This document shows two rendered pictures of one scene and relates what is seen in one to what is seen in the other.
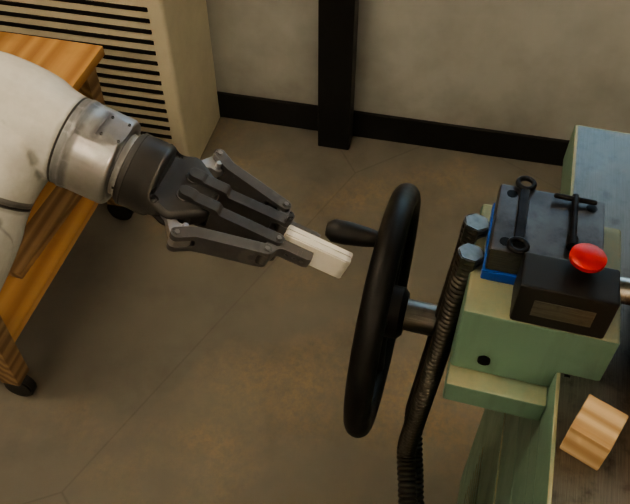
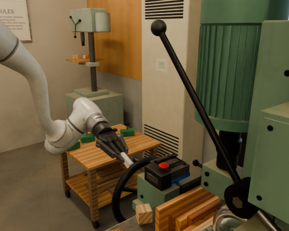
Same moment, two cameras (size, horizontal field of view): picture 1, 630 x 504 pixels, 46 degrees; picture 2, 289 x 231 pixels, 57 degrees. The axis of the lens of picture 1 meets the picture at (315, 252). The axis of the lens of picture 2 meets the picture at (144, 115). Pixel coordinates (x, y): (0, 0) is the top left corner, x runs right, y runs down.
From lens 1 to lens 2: 64 cm
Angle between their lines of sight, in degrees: 43
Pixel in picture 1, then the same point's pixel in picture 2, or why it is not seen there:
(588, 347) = (158, 194)
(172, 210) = (100, 138)
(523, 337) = (147, 187)
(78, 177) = (88, 125)
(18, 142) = (82, 115)
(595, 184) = not seen: hidden behind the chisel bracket
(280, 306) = not seen: outside the picture
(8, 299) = (105, 197)
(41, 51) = (146, 139)
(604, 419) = (145, 208)
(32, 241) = not seen: hidden behind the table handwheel
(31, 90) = (90, 107)
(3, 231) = (72, 132)
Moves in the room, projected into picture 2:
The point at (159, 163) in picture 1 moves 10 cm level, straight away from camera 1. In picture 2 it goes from (103, 127) to (114, 120)
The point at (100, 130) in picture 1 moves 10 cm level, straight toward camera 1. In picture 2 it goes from (97, 118) to (85, 126)
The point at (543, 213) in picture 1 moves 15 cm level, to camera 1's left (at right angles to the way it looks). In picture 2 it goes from (170, 161) to (134, 148)
